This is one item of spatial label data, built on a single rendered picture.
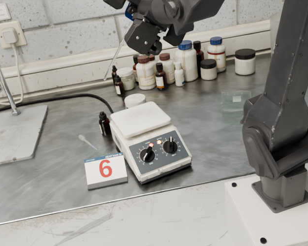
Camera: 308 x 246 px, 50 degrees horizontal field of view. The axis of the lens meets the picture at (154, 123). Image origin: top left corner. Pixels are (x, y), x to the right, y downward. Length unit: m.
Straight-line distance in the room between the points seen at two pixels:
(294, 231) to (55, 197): 0.49
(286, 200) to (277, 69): 0.19
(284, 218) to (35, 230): 0.46
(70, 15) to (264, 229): 0.97
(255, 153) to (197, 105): 0.56
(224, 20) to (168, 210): 0.83
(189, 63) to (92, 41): 0.37
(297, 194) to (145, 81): 0.73
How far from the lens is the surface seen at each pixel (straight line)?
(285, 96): 0.42
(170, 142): 0.73
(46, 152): 0.93
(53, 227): 0.71
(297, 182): 0.50
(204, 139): 0.84
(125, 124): 0.78
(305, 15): 0.38
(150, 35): 0.66
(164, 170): 0.73
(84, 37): 1.25
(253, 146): 0.46
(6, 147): 1.00
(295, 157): 0.48
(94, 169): 0.77
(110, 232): 0.65
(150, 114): 0.80
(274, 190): 0.51
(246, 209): 0.51
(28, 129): 1.06
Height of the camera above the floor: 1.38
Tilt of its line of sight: 31 degrees down
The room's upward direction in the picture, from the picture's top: 9 degrees counter-clockwise
